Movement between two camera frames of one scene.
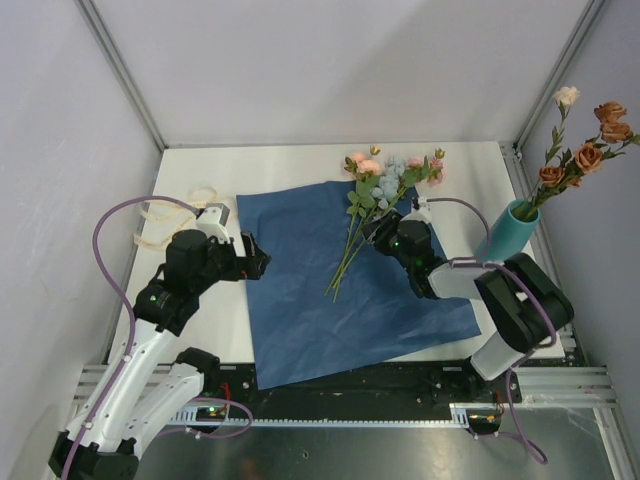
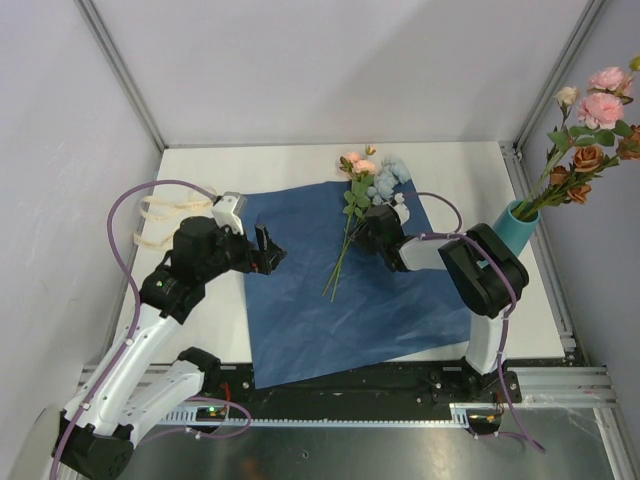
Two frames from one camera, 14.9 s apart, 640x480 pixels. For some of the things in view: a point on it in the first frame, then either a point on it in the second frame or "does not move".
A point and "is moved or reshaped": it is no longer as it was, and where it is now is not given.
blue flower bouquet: (290, 241) does not move
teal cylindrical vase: (508, 234) does not move
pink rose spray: (416, 170) -> (598, 114)
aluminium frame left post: (122, 68) does not move
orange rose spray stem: (585, 158) is moved or reshaped
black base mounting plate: (427, 381) does not move
